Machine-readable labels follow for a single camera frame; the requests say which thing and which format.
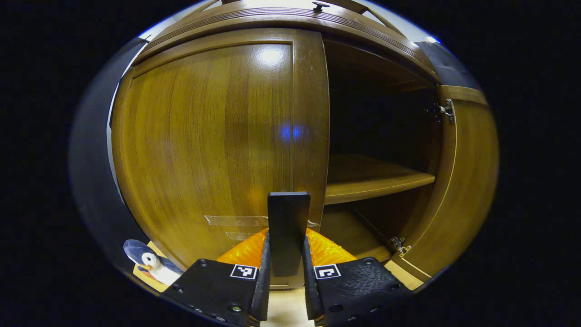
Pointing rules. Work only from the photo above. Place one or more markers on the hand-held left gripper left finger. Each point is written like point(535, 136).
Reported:
point(262, 290)

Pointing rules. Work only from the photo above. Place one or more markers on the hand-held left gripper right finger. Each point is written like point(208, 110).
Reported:
point(310, 290)

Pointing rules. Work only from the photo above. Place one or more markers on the wooden double-door shoe cabinet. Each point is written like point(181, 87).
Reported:
point(358, 231)

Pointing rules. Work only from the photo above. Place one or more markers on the wooden shoe cabinet door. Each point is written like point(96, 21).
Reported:
point(472, 181)
point(204, 136)

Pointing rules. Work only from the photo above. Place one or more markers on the metal door hinge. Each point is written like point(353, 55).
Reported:
point(399, 245)
point(447, 110)

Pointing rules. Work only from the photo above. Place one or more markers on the wooden cabinet drawer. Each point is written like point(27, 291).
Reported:
point(272, 16)

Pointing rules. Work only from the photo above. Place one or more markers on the penguin plush toy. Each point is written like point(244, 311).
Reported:
point(154, 265)

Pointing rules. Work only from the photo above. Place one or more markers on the wooden inner shelf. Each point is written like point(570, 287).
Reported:
point(363, 177)

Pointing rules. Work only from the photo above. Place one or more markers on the black round drawer knob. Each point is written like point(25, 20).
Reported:
point(320, 5)

